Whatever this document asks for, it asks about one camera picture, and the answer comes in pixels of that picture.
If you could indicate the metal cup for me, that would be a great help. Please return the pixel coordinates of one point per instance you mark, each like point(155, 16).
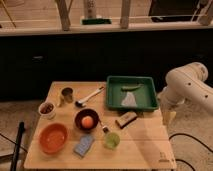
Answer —
point(67, 94)

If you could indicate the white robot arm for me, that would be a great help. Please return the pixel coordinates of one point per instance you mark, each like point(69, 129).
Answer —
point(185, 83)

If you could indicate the brown wooden block brush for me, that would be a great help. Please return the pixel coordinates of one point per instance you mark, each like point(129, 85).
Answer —
point(125, 119)

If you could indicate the blue sponge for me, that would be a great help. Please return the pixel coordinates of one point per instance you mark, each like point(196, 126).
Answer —
point(84, 145)

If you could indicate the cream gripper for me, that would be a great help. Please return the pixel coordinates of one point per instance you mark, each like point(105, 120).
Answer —
point(168, 114)

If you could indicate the dark brown bowl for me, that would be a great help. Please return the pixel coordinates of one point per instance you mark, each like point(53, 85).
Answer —
point(83, 113)

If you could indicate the wooden shelf rail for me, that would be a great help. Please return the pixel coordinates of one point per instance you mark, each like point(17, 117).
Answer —
point(56, 28)

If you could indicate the white cloth in tray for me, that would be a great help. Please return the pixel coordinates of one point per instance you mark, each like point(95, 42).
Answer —
point(129, 100)

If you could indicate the white handled dish brush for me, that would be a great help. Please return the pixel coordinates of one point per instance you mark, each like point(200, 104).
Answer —
point(82, 102)

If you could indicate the green round bottle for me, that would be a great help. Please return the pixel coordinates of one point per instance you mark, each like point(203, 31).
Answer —
point(111, 139)

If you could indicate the green pea pod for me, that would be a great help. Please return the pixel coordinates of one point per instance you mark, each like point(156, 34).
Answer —
point(130, 88)

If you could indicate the white cup with nuts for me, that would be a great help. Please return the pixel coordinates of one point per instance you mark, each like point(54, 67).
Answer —
point(47, 110)

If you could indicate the black pole at left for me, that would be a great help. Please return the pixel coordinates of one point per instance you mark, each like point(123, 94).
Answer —
point(15, 156)

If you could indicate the red orange bowl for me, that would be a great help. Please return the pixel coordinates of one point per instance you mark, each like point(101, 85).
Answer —
point(52, 138)

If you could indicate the orange egg ball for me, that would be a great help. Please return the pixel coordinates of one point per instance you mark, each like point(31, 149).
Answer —
point(87, 122)

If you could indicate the green plastic tray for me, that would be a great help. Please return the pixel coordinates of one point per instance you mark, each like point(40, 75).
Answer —
point(145, 96)

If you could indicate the green base white object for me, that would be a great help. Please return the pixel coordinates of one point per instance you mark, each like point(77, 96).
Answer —
point(90, 15)

